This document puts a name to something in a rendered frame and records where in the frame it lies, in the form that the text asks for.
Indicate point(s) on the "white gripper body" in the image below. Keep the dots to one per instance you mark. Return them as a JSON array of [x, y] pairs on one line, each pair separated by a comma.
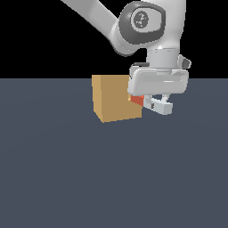
[[158, 81]]

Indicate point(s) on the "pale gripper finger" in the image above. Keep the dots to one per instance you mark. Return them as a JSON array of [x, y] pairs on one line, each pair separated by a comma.
[[148, 104], [163, 107]]

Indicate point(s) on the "orange red peg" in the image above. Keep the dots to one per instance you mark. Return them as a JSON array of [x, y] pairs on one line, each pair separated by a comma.
[[137, 99]]

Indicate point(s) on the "tan box with hole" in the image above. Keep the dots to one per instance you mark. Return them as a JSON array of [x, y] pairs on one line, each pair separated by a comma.
[[114, 98]]

